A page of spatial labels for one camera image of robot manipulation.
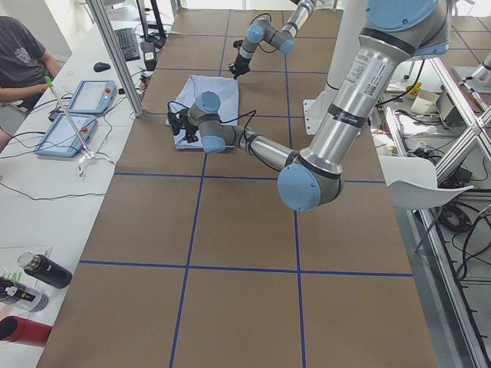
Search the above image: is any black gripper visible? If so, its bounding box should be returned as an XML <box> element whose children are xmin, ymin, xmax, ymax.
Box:
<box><xmin>167</xmin><ymin>108</ymin><xmax>199</xmax><ymax>143</ymax></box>
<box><xmin>229</xmin><ymin>40</ymin><xmax>250</xmax><ymax>79</ymax></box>

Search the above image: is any light blue striped shirt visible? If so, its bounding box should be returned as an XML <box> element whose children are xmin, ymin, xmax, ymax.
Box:
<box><xmin>167</xmin><ymin>75</ymin><xmax>244</xmax><ymax>153</ymax></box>

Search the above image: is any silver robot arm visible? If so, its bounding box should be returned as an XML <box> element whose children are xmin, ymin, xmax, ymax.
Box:
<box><xmin>168</xmin><ymin>1</ymin><xmax>453</xmax><ymax>211</ymax></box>
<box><xmin>229</xmin><ymin>0</ymin><xmax>317</xmax><ymax>79</ymax></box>

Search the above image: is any blue teach pendant far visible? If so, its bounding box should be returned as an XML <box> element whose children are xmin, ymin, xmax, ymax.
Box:
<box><xmin>68</xmin><ymin>80</ymin><xmax>117</xmax><ymax>115</ymax></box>

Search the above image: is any blue teach pendant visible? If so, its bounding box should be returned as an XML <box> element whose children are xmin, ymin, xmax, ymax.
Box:
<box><xmin>35</xmin><ymin>114</ymin><xmax>97</xmax><ymax>158</ymax></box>
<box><xmin>68</xmin><ymin>80</ymin><xmax>117</xmax><ymax>115</ymax></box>

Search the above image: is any black computer mouse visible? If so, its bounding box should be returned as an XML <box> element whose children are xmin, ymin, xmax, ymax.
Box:
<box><xmin>93</xmin><ymin>62</ymin><xmax>111</xmax><ymax>73</ymax></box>

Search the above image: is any black keyboard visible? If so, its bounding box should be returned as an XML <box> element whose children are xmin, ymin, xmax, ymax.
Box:
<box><xmin>114</xmin><ymin>28</ymin><xmax>140</xmax><ymax>61</ymax></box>

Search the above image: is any blue teach pendant near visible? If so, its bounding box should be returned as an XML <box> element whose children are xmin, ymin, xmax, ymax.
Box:
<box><xmin>35</xmin><ymin>114</ymin><xmax>97</xmax><ymax>158</ymax></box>

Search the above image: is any metal rod with green tip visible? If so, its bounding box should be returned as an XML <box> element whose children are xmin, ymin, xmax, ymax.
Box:
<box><xmin>44</xmin><ymin>77</ymin><xmax>95</xmax><ymax>159</ymax></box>

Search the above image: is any seated person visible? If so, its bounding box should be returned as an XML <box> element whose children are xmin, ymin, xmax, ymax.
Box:
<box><xmin>0</xmin><ymin>15</ymin><xmax>62</xmax><ymax>154</ymax></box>

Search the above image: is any black water bottle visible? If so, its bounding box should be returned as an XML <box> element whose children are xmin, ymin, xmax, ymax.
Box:
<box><xmin>18</xmin><ymin>252</ymin><xmax>72</xmax><ymax>289</ymax></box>

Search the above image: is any white curved sheet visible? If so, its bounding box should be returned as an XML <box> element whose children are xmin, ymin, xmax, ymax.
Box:
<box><xmin>379</xmin><ymin>156</ymin><xmax>474</xmax><ymax>210</ymax></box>

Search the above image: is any grey labelled bottle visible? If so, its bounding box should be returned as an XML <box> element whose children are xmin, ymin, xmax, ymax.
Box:
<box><xmin>1</xmin><ymin>277</ymin><xmax>49</xmax><ymax>313</ymax></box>

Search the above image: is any red cylinder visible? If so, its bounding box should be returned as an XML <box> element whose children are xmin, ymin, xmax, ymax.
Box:
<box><xmin>1</xmin><ymin>316</ymin><xmax>52</xmax><ymax>347</ymax></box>

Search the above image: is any aluminium frame post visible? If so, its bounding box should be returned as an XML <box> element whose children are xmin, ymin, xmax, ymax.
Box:
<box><xmin>87</xmin><ymin>0</ymin><xmax>143</xmax><ymax>117</ymax></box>

